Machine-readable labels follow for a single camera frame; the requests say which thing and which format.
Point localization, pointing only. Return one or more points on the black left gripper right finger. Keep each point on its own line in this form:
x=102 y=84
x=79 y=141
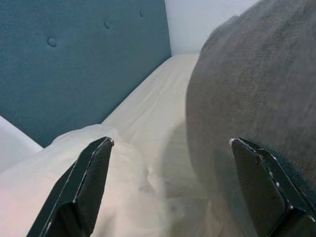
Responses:
x=266 y=190

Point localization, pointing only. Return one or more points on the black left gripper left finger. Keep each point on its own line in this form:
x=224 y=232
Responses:
x=84 y=187

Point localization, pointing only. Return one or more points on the grey fabric pillow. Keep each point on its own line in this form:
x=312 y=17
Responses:
x=251 y=93

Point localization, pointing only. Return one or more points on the white bed sheet mattress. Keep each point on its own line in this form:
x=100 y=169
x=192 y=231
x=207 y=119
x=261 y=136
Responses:
x=128 y=153

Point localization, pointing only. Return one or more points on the teal tufted upholstered headboard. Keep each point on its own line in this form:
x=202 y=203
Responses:
x=81 y=69

